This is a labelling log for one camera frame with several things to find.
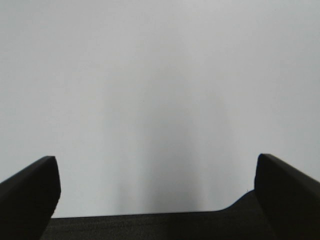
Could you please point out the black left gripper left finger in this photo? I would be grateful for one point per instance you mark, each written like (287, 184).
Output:
(28, 200)

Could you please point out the white microwave door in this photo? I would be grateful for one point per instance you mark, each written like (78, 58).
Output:
(158, 105)

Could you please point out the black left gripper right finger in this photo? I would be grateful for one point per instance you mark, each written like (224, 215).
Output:
(289, 198)

